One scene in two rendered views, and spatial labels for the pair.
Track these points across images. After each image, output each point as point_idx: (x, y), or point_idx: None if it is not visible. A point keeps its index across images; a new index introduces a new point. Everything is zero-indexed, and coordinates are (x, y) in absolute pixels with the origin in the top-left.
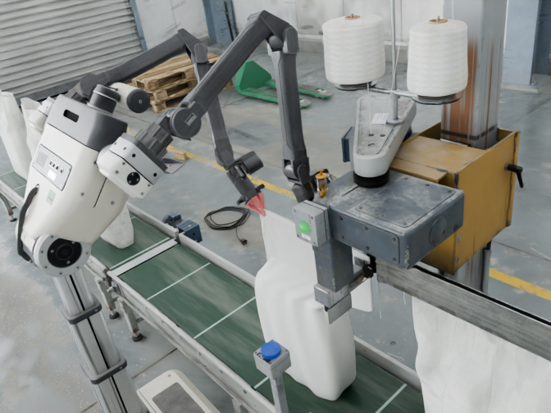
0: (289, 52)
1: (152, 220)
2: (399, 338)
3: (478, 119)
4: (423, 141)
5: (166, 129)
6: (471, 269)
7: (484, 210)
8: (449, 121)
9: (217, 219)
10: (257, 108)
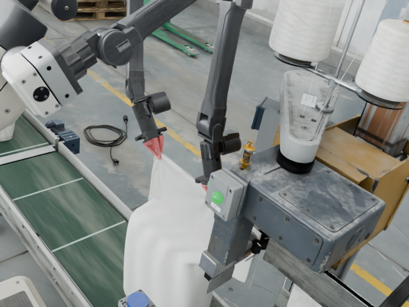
0: (241, 5)
1: (35, 121)
2: (237, 285)
3: (400, 128)
4: (340, 133)
5: (92, 49)
6: None
7: None
8: (370, 122)
9: (95, 134)
10: (151, 44)
